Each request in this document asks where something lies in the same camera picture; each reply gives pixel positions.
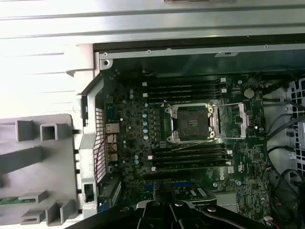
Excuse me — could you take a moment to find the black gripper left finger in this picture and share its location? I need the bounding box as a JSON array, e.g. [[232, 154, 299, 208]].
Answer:
[[73, 185, 169, 229]]

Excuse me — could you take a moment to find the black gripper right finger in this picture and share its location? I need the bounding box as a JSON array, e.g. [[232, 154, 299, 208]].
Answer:
[[168, 185, 271, 229]]

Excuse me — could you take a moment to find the metal socket cover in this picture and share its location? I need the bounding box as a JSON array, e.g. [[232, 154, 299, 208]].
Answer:
[[209, 102, 250, 139]]

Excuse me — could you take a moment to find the CPU socket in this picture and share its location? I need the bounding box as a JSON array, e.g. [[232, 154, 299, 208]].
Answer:
[[164, 101, 215, 145]]

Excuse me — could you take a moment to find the silver chipset heatsink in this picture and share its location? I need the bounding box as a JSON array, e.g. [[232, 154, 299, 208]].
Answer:
[[215, 191, 237, 207]]

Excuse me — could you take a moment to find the black RAM slot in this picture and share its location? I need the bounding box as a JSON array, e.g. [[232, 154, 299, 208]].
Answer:
[[142, 77, 227, 87], [150, 162, 227, 171], [147, 153, 227, 160], [146, 94, 222, 101], [145, 83, 222, 91], [152, 157, 232, 167], [142, 88, 227, 98], [151, 147, 233, 155]]

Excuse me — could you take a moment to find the green motherboard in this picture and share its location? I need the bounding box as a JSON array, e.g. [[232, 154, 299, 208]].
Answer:
[[102, 69, 272, 229]]

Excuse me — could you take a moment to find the black PC case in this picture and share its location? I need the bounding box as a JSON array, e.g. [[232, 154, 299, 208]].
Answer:
[[75, 35, 305, 229]]

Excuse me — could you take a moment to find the grey parts rack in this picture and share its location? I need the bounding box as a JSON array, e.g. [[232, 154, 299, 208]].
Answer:
[[0, 114, 81, 227]]

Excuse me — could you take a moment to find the green RAM stick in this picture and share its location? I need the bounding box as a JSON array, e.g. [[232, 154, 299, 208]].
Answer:
[[0, 197, 28, 206]]

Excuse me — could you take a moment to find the silver disk bay cage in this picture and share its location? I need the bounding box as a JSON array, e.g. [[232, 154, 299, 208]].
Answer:
[[285, 77, 305, 172]]

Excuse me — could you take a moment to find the wire locking lever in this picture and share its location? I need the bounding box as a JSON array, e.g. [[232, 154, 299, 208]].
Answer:
[[171, 137, 224, 151]]

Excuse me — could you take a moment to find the thin red wire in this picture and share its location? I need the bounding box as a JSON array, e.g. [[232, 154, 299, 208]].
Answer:
[[94, 133, 113, 173]]

